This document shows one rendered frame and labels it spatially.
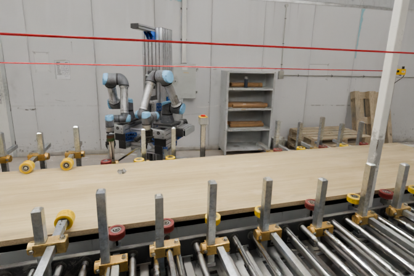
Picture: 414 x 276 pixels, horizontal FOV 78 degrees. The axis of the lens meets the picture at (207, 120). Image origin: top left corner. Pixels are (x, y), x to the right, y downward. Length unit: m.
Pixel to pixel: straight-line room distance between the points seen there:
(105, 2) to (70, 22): 0.64
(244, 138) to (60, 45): 3.66
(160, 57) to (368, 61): 4.65
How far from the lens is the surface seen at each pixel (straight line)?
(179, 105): 2.62
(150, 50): 2.98
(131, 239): 1.52
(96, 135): 5.05
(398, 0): 1.81
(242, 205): 1.53
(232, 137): 5.16
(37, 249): 1.29
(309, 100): 5.71
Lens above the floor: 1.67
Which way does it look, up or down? 13 degrees down
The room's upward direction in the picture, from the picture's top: 1 degrees clockwise
